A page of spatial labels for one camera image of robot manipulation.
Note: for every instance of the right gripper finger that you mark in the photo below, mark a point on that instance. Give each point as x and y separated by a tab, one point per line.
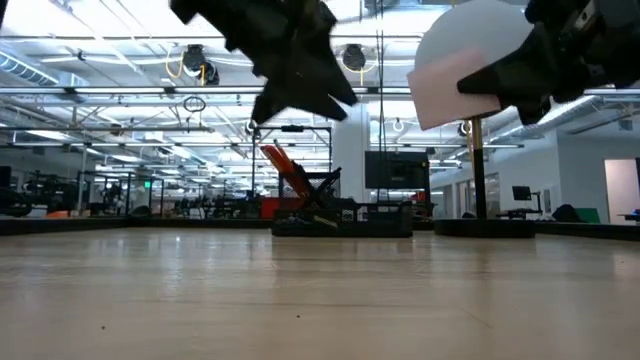
515	75
535	112

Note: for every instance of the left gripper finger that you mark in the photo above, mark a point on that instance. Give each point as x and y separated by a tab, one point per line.
330	82
295	100

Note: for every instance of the red pen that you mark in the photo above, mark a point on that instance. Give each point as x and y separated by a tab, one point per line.
272	157

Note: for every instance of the yellow wooden pencil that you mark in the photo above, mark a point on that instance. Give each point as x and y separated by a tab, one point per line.
295	172

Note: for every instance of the pink sticky note pad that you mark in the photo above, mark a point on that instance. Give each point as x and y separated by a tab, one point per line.
440	95

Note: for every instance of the black mesh desk organizer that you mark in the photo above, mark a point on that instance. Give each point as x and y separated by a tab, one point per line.
375	225

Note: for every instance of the white black globe table lamp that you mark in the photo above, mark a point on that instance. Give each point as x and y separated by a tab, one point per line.
475	30

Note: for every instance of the small black monitor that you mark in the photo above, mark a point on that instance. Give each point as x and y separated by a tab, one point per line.
521	193

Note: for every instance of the large black monitor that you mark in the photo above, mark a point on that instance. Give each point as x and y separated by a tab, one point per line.
395	170

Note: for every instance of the red storage bin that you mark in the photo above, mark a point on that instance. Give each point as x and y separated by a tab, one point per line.
269	207

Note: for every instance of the green board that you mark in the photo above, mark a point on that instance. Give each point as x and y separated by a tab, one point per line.
589	215

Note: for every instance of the black aluminium table frame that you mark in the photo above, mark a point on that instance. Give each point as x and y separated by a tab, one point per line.
60	225

